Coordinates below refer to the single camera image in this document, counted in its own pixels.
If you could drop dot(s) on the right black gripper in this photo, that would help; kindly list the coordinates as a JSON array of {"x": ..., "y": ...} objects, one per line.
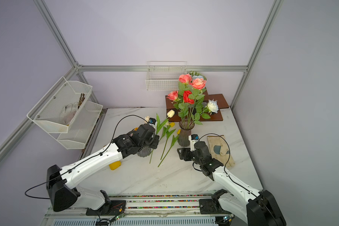
[{"x": 185, "y": 150}]

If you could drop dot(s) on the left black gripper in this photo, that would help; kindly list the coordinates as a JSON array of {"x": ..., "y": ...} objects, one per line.
[{"x": 155, "y": 138}]

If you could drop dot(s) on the pink glass vase with ribbon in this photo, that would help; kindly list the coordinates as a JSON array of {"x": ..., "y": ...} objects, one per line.
[{"x": 144, "y": 152}]

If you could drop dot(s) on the white tulip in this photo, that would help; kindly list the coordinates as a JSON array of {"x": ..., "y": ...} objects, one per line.
[
  {"x": 147, "y": 118},
  {"x": 161, "y": 124}
]

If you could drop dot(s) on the purple ribbed glass vase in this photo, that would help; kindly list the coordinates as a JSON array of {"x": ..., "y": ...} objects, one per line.
[{"x": 186, "y": 127}]

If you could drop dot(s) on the white rose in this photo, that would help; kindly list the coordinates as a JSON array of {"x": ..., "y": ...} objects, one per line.
[{"x": 205, "y": 111}]

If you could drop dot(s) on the large pink rose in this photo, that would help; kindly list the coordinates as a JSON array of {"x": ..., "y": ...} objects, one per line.
[{"x": 197, "y": 96}]

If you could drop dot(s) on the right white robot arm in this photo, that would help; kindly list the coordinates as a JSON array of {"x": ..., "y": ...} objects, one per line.
[{"x": 252, "y": 206}]

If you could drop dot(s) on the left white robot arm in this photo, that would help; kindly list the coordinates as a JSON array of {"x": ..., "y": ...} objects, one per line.
[{"x": 63, "y": 183}]

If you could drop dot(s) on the orange tulip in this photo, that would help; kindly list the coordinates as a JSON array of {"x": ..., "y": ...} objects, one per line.
[{"x": 173, "y": 141}]

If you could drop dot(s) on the yellow tulip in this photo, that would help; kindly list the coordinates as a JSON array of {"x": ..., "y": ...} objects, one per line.
[{"x": 168, "y": 130}]

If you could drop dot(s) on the beige cloth with grey patches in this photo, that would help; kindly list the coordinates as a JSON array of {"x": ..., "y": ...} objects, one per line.
[{"x": 219, "y": 150}]

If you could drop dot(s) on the yellow object on table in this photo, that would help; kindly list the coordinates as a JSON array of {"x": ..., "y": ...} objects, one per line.
[{"x": 115, "y": 165}]

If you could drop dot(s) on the brown wooden tiered stand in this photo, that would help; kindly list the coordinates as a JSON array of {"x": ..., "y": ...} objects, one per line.
[{"x": 221, "y": 102}]

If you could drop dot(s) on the white pot with green plant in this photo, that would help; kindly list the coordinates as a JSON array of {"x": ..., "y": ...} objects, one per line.
[{"x": 197, "y": 75}]

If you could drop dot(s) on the glass item in shelf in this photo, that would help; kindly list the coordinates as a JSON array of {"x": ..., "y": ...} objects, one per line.
[{"x": 67, "y": 113}]

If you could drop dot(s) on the white two-tier mesh shelf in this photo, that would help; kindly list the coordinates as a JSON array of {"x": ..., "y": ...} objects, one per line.
[{"x": 45, "y": 114}]

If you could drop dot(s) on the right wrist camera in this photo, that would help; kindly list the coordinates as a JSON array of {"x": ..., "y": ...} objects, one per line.
[{"x": 193, "y": 139}]

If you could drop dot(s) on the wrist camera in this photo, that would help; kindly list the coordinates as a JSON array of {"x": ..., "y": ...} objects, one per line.
[
  {"x": 152, "y": 121},
  {"x": 193, "y": 139}
]

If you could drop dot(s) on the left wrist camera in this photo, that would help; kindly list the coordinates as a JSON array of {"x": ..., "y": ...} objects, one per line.
[{"x": 152, "y": 121}]

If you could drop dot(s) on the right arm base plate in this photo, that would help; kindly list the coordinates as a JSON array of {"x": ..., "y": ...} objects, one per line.
[{"x": 210, "y": 206}]

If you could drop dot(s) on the white wire wall basket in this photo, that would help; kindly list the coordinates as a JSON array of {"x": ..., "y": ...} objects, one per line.
[{"x": 164, "y": 75}]

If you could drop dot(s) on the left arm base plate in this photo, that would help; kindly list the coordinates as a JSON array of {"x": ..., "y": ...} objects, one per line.
[{"x": 115, "y": 208}]

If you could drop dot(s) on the aluminium frame rails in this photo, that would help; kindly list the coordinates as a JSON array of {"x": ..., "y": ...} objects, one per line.
[{"x": 77, "y": 70}]

